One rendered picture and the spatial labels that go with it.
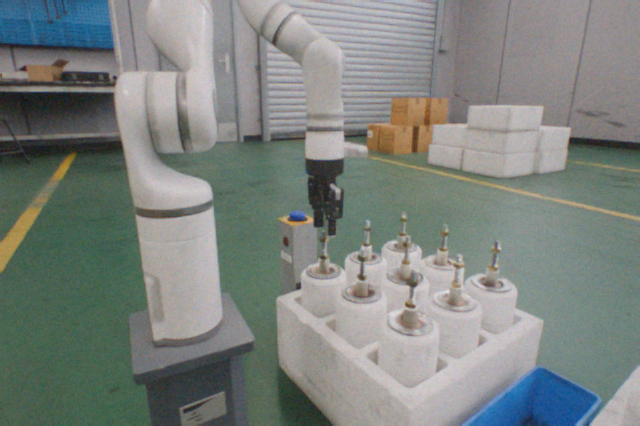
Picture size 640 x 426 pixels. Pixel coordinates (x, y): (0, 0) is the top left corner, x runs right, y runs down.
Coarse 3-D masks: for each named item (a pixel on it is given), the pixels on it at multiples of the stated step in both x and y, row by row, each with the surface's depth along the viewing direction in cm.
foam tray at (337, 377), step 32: (288, 320) 81; (320, 320) 76; (288, 352) 84; (320, 352) 72; (352, 352) 66; (480, 352) 66; (512, 352) 70; (320, 384) 74; (352, 384) 65; (384, 384) 59; (448, 384) 59; (480, 384) 66; (352, 416) 67; (384, 416) 59; (416, 416) 55; (448, 416) 61
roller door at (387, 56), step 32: (288, 0) 519; (320, 0) 540; (352, 0) 561; (384, 0) 585; (416, 0) 612; (320, 32) 552; (352, 32) 574; (384, 32) 600; (416, 32) 626; (288, 64) 542; (352, 64) 589; (384, 64) 615; (416, 64) 642; (288, 96) 554; (352, 96) 602; (384, 96) 630; (416, 96) 660; (288, 128) 567; (352, 128) 617
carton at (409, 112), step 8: (392, 104) 436; (400, 104) 425; (408, 104) 414; (416, 104) 418; (424, 104) 423; (392, 112) 438; (400, 112) 426; (408, 112) 416; (416, 112) 421; (424, 112) 426; (392, 120) 440; (400, 120) 428; (408, 120) 418; (416, 120) 424
